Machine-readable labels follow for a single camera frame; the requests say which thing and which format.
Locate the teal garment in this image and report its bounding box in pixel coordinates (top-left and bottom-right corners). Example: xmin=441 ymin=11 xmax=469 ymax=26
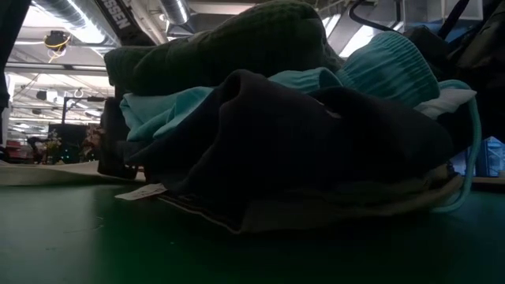
xmin=119 ymin=30 xmax=483 ymax=215

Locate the dark green garment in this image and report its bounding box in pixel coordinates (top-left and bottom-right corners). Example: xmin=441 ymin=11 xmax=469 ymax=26
xmin=103 ymin=0 xmax=345 ymax=99

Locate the black garment with drawstring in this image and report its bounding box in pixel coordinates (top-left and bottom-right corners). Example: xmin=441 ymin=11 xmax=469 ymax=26
xmin=114 ymin=69 xmax=455 ymax=234

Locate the beige garment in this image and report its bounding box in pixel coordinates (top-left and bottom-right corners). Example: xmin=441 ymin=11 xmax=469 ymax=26
xmin=157 ymin=163 xmax=466 ymax=234

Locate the black board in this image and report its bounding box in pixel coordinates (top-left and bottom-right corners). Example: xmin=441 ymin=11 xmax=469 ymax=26
xmin=47 ymin=123 xmax=103 ymax=163

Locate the bunch of flowers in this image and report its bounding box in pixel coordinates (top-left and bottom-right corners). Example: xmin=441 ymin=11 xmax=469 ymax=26
xmin=41 ymin=125 xmax=104 ymax=163

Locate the white bonavita tote bag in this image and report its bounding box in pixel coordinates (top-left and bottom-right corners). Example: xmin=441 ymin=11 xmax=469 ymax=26
xmin=0 ymin=159 xmax=147 ymax=187

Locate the long ceiling light bar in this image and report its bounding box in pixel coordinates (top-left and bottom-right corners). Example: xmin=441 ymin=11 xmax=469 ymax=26
xmin=6 ymin=62 xmax=110 ymax=78

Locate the green table mat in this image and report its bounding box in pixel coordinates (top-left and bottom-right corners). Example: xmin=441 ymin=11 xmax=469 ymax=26
xmin=0 ymin=183 xmax=505 ymax=284

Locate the black metal stand frame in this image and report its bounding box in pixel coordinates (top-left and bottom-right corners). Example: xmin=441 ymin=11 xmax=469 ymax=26
xmin=61 ymin=95 xmax=107 ymax=127

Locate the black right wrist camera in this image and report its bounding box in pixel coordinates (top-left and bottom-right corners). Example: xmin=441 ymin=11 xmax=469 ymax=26
xmin=402 ymin=25 xmax=453 ymax=82

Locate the black yellow ceiling cable reel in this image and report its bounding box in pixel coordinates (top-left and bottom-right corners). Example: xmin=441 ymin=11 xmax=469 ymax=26
xmin=43 ymin=30 xmax=73 ymax=52

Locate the black cable with tag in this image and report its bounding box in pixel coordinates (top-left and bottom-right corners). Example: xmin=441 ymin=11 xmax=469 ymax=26
xmin=348 ymin=0 xmax=402 ymax=33

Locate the round silver ceiling duct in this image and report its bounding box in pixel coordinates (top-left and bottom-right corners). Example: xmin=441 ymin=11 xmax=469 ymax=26
xmin=33 ymin=0 xmax=122 ymax=48

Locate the short round silver duct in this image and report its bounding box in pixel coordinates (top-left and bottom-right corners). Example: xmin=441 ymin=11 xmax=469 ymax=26
xmin=159 ymin=0 xmax=191 ymax=25

